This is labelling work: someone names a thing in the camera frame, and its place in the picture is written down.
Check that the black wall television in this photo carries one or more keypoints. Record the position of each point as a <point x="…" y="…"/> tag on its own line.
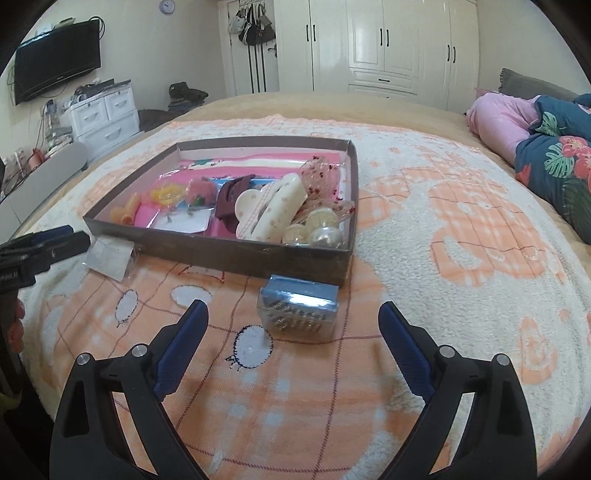
<point x="55" y="62"/>

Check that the clear pink-beaded hair clip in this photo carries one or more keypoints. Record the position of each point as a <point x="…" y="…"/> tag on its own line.
<point x="323" y="180"/>

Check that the cream hair claw clip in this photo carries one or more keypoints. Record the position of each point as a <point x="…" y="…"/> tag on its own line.
<point x="272" y="212"/>

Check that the black set-top box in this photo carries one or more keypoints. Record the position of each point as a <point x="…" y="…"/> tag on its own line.
<point x="101" y="87"/>

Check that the clear box of hair pins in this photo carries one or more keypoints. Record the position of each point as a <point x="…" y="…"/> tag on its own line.
<point x="298" y="309"/>

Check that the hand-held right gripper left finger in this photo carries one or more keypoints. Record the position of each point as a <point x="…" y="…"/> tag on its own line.
<point x="180" y="353"/>

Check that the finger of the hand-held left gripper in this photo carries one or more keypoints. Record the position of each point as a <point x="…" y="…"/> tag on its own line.
<point x="51" y="234"/>
<point x="69" y="248"/>

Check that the hanging bags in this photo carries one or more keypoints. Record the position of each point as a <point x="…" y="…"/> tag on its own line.
<point x="251" y="25"/>

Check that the pink fuzzy hair clip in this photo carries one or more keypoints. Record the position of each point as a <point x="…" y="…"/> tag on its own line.
<point x="201" y="191"/>

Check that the clear plastic packet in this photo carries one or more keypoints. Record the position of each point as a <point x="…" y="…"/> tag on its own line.
<point x="108" y="258"/>

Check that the grey pillow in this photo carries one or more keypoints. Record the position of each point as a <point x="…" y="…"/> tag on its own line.
<point x="526" y="83"/>

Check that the dark cloth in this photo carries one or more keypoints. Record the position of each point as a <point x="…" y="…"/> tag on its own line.
<point x="154" y="120"/>

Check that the small white earring card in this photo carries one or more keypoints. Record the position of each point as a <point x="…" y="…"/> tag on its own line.
<point x="184" y="224"/>

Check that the white wardrobe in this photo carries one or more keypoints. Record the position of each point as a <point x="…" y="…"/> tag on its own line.
<point x="383" y="46"/>

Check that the person's left hand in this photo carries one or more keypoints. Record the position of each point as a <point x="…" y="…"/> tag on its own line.
<point x="18" y="325"/>

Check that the orange and white printed blanket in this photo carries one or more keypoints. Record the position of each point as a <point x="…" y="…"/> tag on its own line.
<point x="438" y="277"/>

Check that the pearl hair clip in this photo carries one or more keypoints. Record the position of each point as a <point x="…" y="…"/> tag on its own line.
<point x="323" y="237"/>

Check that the white drawer cabinet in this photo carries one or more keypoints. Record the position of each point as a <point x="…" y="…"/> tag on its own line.
<point x="106" y="120"/>

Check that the brown cardboard tray box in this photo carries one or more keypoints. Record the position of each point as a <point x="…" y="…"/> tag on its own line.
<point x="258" y="263"/>

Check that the dark red hair claw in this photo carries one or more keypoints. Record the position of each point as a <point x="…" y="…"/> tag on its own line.
<point x="231" y="203"/>

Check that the round wall clock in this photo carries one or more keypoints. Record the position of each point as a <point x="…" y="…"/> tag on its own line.
<point x="166" y="5"/>

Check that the pink pillow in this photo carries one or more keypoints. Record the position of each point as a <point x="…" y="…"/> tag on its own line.
<point x="498" y="120"/>

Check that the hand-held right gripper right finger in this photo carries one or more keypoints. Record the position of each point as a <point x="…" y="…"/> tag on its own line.
<point x="406" y="353"/>

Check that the black bag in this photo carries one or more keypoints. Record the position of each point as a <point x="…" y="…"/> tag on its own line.
<point x="187" y="97"/>

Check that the white door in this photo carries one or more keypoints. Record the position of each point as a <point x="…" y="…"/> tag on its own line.
<point x="240" y="69"/>

